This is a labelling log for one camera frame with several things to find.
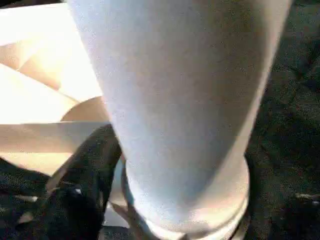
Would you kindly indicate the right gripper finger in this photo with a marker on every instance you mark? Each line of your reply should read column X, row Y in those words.
column 80, row 187

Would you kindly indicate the white plastic table top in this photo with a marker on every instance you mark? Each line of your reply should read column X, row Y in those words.
column 37, row 62

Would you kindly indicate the white plastic table leg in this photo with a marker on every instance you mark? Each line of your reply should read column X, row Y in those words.
column 180, row 87

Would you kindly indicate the black plastic mat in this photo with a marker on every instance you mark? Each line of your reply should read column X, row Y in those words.
column 287, row 100

